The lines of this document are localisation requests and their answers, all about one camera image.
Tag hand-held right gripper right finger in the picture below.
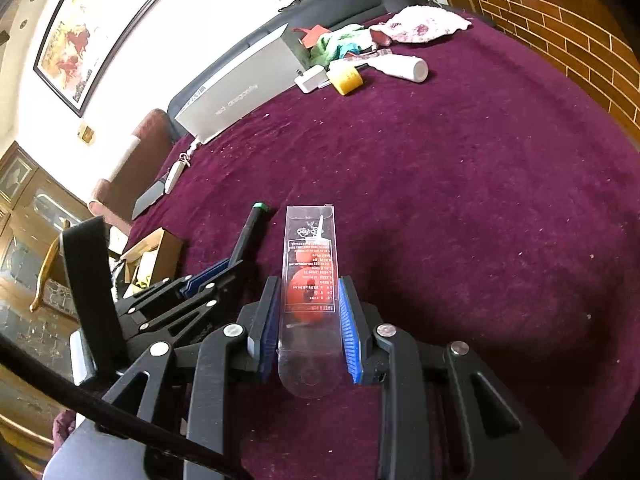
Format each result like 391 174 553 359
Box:
337 276 556 480

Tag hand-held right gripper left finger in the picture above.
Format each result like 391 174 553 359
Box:
95 276 282 480

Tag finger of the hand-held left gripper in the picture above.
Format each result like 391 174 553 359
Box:
120 262 258 342
117 259 236 314

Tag shallow cardboard box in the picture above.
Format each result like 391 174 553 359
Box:
120 227 184 292

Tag black marker with green cap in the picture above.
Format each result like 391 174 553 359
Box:
227 202 274 267

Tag clear pack with red contents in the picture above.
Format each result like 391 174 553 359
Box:
274 203 346 400

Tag wooden chair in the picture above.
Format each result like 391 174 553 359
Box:
29 217 71 314

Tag yellow crumpled packet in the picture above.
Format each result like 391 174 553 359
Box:
132 249 162 287

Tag smartphone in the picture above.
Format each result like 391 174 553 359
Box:
131 172 171 221

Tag wooden display cabinet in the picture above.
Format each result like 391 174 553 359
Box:
0 140 97 341

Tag white key fob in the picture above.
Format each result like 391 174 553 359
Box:
164 142 201 194

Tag brown armchair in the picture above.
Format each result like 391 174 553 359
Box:
88 108 176 237

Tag grey cardboard box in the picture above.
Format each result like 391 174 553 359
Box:
173 23 307 144

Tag white charger plug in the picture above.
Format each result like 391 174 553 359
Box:
293 64 329 94

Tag framed painting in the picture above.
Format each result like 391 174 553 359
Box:
33 0 202 119

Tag yellow round object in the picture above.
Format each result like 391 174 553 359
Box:
327 59 362 96

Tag white spray bottle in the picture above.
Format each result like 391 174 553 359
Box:
367 54 430 83

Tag green cloth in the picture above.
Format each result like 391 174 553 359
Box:
309 23 374 64

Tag pink cloth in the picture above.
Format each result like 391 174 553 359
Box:
382 4 474 44

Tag wooden brick-pattern cabinet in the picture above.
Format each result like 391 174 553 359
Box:
432 0 640 142

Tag black cable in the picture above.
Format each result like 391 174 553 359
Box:
0 332 252 480

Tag red plastic handle tool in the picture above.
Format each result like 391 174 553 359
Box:
291 23 331 49

